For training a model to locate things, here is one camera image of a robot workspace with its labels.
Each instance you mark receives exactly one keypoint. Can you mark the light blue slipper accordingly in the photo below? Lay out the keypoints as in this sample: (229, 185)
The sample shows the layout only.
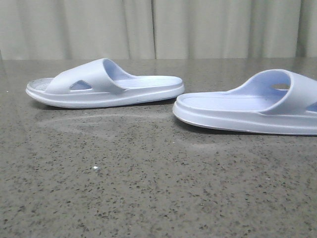
(274, 101)
(102, 83)

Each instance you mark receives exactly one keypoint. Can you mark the beige pleated curtain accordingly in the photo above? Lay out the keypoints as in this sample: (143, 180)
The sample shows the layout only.
(157, 29)

